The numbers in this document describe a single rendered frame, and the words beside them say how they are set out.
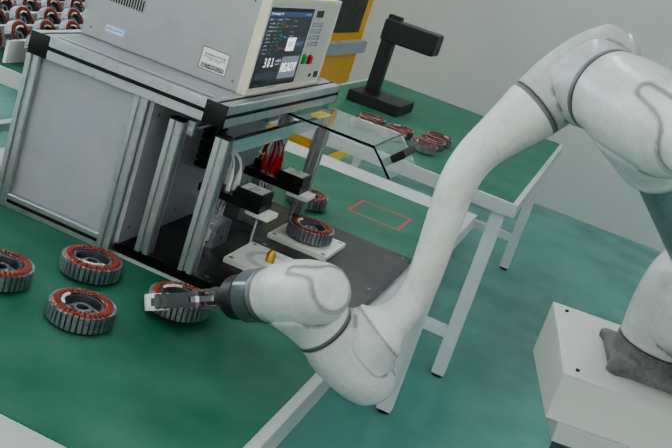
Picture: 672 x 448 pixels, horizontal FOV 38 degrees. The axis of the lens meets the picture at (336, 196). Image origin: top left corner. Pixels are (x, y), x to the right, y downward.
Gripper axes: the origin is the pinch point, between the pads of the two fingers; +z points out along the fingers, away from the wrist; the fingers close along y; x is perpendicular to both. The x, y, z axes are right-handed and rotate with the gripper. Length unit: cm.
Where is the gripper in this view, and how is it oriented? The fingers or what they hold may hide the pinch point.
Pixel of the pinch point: (180, 301)
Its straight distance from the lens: 176.5
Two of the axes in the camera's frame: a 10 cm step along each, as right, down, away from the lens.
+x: -0.5, -9.9, 1.1
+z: -6.7, 1.2, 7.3
